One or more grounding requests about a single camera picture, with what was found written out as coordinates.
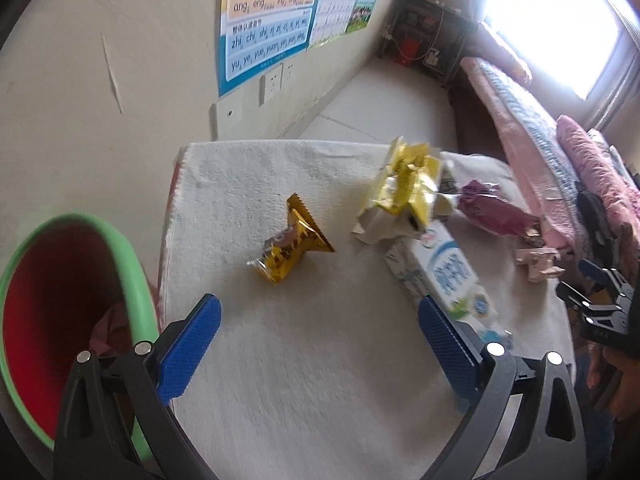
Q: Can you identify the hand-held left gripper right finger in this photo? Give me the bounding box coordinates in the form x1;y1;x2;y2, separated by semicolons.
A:
417;295;588;480

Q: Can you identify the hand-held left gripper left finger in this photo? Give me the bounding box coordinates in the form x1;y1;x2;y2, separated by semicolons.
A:
54;293;222;480

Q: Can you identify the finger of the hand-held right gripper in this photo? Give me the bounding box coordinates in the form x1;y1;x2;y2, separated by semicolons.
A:
577;258;633;302
556;280;622;328

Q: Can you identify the pink paper scrap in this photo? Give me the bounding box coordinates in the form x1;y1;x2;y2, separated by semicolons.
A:
515;245;566;283

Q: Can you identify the blue white milk carton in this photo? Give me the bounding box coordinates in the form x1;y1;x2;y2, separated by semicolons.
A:
385;220;513;348

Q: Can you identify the pink foil wrapper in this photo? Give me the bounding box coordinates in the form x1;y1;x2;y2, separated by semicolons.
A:
90;302;138;361

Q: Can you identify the purple wrapper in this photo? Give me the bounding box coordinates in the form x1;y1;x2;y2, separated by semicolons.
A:
457;178;543;238

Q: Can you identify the small gold snack wrapper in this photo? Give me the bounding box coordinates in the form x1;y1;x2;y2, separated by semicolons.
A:
247;192;335;286

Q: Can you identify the red bin with green rim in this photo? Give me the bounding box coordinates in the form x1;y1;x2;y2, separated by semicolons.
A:
0;212;161;463

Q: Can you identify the yellow packet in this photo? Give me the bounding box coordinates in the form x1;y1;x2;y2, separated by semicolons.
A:
372;136;443;226

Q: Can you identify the person's right hand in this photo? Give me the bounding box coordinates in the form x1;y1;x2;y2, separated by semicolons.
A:
587;342;618;392

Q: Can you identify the black clothing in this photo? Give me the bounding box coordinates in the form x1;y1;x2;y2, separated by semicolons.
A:
575;190;616;256

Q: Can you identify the pink duvet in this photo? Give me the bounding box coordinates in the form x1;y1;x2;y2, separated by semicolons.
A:
556;115;640;261

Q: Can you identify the bed with pink bedding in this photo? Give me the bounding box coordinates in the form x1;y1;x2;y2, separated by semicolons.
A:
460;57;576;256

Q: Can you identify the bed with plaid quilt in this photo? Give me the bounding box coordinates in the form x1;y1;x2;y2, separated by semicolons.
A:
480;60;591;241

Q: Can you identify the bright window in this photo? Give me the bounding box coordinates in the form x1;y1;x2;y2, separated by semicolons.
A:
480;0;626;101

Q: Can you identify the dark shelf rack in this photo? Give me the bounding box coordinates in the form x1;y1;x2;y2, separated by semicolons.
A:
375;0;478;91

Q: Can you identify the small red container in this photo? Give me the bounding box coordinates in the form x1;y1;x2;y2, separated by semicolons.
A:
395;37;420;66

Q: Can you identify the white wall plate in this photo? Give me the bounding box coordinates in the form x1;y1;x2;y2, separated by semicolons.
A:
210;99;245;141

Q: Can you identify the blue letter wall poster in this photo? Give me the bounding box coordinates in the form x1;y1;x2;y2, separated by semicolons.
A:
217;0;323;98

